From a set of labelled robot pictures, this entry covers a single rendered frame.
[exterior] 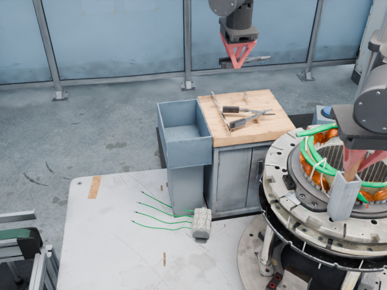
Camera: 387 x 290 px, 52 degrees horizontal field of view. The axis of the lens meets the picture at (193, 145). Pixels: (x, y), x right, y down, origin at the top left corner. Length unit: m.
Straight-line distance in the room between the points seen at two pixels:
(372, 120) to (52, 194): 2.08
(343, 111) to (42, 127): 2.53
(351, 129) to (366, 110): 0.10
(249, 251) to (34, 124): 2.23
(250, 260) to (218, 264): 0.08
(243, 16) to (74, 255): 0.70
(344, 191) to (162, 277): 0.50
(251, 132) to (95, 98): 2.34
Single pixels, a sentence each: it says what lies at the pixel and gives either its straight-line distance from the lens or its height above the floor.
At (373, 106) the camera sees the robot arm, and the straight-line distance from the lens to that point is 0.47.
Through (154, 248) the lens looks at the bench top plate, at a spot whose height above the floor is 0.78.
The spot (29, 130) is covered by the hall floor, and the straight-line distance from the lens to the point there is 2.94.
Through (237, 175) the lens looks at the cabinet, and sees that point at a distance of 1.00.
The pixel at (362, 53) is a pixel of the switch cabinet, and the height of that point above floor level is 0.27.
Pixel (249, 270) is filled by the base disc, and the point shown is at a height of 0.80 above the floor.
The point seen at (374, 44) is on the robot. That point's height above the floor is 1.17.
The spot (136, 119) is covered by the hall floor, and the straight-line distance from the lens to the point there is 2.85.
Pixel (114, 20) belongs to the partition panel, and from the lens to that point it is 2.94.
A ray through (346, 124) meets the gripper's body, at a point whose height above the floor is 1.30.
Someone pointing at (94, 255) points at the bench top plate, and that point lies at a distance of 1.05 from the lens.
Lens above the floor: 1.61
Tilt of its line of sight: 38 degrees down
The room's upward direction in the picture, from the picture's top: straight up
